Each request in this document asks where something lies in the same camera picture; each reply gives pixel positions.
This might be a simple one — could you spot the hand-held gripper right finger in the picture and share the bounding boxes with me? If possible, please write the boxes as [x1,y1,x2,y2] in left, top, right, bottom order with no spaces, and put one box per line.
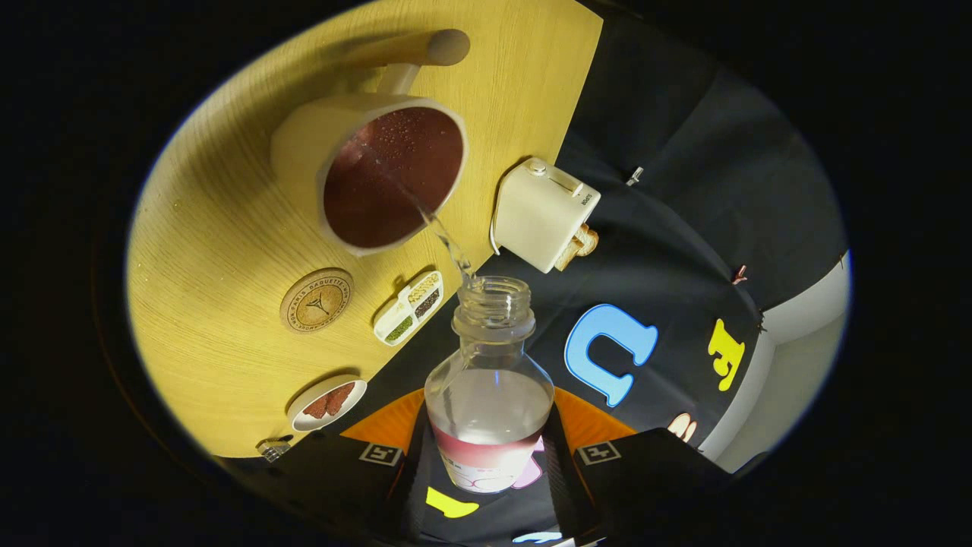
[542,387,734,544]

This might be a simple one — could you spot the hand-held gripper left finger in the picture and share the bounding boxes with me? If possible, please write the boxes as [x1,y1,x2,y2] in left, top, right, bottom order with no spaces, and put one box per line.
[228,389,426,544]

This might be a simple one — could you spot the clear plastic juice bottle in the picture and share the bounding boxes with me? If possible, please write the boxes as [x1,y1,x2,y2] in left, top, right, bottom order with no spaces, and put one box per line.
[424,276,555,495]

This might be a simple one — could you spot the round wooden coaster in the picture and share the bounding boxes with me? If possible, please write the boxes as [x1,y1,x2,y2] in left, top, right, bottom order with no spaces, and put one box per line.
[279,267,355,334]

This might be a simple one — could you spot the beige cup with wooden handle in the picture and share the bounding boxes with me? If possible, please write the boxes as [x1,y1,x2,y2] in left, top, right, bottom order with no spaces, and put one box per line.
[270,29,472,258]

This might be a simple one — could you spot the white round plate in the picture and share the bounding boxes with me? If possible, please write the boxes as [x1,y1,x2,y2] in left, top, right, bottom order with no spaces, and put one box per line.
[287,374,368,433]

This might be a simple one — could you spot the white divided seed dish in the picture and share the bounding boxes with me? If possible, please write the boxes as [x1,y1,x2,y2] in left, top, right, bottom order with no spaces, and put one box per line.
[373,270,444,347]

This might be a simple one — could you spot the white toaster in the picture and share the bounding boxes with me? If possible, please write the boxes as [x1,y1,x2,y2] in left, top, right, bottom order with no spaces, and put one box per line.
[494,157,601,274]

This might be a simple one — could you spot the wooden table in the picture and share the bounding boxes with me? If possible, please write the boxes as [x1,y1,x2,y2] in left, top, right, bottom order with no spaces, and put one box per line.
[125,0,604,459]

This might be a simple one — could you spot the black backdrop cloth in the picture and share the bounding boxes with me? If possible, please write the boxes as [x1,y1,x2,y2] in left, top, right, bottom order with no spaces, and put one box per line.
[327,15,847,547]

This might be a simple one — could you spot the white toaster cable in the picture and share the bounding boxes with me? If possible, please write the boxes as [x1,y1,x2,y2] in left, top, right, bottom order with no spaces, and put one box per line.
[490,171,517,255]

